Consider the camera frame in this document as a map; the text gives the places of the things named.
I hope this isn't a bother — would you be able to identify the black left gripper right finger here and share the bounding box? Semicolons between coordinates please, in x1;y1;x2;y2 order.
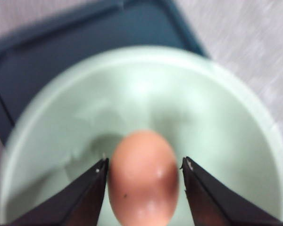
180;156;283;226

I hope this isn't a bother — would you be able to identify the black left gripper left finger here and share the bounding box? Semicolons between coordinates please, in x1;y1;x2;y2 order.
11;158;109;226

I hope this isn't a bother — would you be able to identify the brown egg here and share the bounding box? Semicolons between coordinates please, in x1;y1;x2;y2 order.
108;129;180;226

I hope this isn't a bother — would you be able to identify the light green bowl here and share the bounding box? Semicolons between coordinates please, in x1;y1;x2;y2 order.
0;46;283;226

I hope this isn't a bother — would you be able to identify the dark blue tray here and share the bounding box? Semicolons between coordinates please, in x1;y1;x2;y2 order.
0;0;211;145

